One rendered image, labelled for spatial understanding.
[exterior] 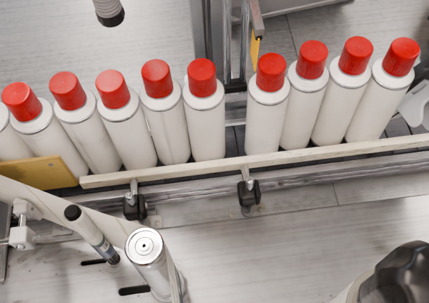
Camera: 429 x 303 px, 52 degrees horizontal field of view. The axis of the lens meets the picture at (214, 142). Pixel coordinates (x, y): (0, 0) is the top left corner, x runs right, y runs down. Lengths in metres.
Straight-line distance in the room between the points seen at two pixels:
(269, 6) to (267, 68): 0.40
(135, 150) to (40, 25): 0.45
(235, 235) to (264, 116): 0.18
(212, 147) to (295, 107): 0.13
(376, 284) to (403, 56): 0.29
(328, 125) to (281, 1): 0.34
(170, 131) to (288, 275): 0.25
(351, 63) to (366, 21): 0.40
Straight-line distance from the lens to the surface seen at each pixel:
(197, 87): 0.51
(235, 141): 0.69
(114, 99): 0.52
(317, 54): 0.53
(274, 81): 0.51
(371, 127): 0.65
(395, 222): 0.68
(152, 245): 0.44
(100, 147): 0.61
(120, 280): 0.63
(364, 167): 0.71
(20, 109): 0.54
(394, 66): 0.56
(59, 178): 0.65
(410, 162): 0.74
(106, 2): 0.55
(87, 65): 0.88
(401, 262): 0.35
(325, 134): 0.66
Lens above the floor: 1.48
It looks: 61 degrees down
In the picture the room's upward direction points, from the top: 4 degrees counter-clockwise
